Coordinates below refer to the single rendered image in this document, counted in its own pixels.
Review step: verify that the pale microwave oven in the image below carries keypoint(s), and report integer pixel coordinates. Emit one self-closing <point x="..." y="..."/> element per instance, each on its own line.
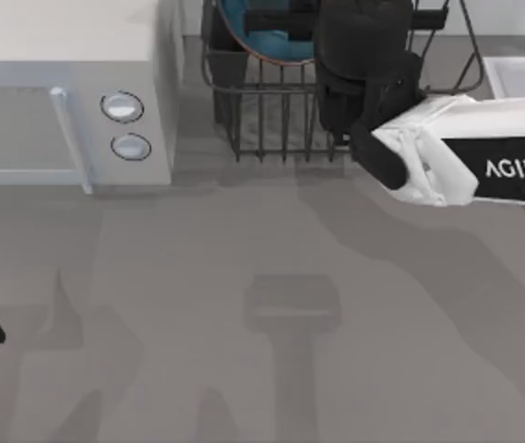
<point x="59" y="41"/>

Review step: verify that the glass microwave door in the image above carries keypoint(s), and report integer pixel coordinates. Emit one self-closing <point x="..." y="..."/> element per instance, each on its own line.
<point x="8" y="129"/>

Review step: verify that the large round microwave knob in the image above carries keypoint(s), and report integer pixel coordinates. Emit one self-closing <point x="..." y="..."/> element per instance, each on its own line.
<point x="122" y="107"/>

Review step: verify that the small round microwave knob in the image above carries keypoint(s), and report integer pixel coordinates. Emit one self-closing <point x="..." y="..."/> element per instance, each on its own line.
<point x="131" y="147"/>

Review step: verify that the white sink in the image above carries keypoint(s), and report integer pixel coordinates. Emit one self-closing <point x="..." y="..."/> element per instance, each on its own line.
<point x="520" y="78"/>

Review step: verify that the blue round plate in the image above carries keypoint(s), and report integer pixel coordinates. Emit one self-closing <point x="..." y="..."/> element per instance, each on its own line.
<point x="266" y="44"/>

